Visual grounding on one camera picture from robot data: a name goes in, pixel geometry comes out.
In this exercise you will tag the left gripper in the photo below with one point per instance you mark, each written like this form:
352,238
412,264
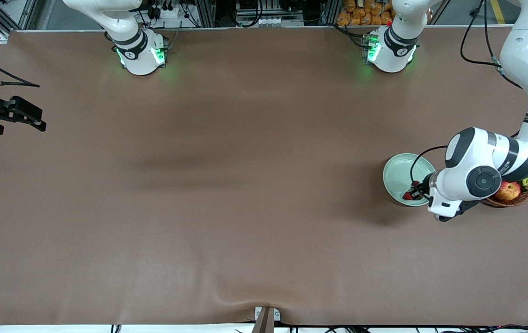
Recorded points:
424,186

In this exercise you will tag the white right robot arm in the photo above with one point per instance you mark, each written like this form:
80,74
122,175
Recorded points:
134,46

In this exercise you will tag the pale green round plate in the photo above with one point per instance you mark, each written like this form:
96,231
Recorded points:
396,175

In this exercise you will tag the brown wicker basket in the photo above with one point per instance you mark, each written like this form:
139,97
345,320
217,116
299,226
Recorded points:
500,203

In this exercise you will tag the red apple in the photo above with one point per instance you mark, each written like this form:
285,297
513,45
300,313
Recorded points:
510,191

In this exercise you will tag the yellow banana bunch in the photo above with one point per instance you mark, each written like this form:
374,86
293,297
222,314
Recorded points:
527,180

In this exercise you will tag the brown table mat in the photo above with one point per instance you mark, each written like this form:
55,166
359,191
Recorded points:
264,240

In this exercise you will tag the orange packaged snacks pile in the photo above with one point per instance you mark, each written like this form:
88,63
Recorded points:
361,14

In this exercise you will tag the white power strip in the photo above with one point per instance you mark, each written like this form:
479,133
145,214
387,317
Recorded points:
169,13

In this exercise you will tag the white connector block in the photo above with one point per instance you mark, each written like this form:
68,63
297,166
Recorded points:
273,21

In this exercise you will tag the aluminium frame profile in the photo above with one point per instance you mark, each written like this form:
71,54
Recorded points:
9,16

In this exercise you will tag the aluminium frame post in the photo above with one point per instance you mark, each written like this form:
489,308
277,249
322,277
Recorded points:
206,11
331,11

